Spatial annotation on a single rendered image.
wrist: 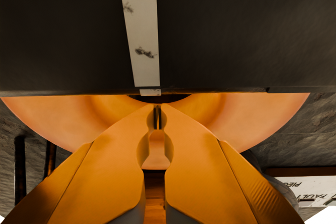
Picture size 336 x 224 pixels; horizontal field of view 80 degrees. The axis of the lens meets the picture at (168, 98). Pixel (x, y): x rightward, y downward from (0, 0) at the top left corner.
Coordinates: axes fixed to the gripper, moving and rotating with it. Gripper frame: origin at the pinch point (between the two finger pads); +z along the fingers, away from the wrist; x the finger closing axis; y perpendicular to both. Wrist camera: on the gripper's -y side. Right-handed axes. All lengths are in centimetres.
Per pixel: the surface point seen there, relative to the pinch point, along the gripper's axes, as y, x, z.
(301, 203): 39, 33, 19
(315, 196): 36, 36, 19
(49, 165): 8.7, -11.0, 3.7
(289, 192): 18.3, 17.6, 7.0
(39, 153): 19.1, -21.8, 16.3
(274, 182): 15.3, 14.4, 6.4
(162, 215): 12.9, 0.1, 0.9
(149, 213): 12.9, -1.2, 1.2
